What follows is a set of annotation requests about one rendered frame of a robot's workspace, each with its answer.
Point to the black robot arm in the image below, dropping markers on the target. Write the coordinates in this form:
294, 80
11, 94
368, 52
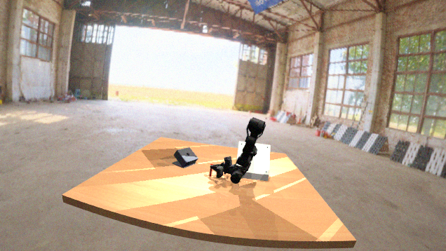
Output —
256, 127

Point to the grey sloped panel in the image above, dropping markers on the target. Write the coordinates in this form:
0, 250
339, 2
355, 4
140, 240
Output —
185, 157

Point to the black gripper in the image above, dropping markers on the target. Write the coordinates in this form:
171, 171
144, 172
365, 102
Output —
219, 169

